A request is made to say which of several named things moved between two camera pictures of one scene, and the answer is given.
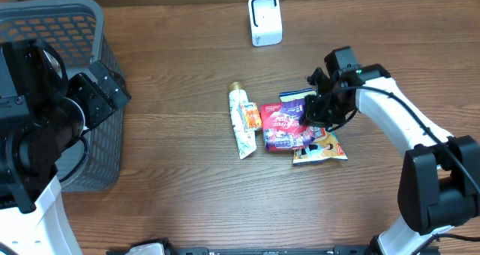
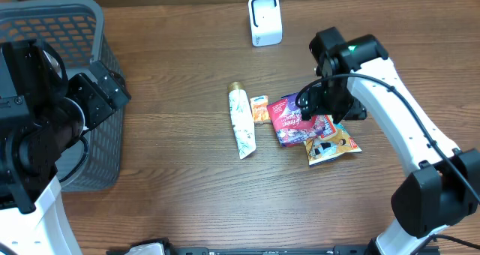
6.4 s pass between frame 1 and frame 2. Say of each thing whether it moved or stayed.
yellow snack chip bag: moved
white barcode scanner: stayed
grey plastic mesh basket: stayed
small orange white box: moved
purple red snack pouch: moved
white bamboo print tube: stayed
